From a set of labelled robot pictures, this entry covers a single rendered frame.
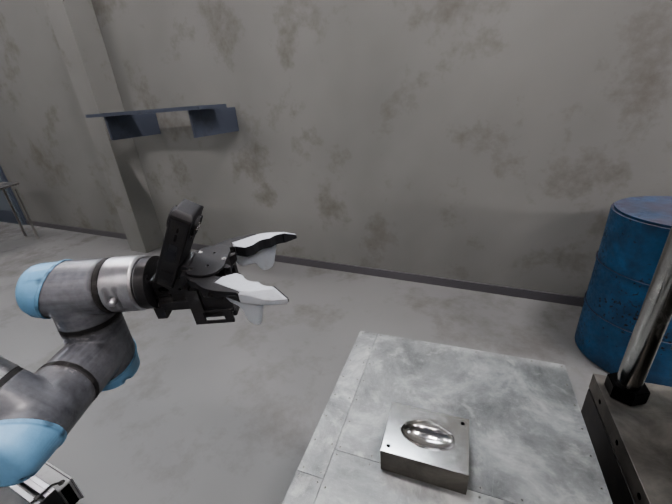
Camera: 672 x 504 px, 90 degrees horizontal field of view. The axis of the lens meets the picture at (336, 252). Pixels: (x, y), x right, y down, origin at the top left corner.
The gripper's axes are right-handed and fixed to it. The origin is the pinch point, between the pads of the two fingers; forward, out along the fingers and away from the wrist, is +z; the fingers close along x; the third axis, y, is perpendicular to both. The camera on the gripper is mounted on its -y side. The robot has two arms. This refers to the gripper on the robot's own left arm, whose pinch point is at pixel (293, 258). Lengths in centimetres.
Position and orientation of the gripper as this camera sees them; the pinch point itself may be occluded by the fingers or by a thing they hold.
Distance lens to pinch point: 44.6
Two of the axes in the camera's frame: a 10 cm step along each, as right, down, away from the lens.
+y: 0.6, 8.4, 5.3
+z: 10.0, -0.7, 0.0
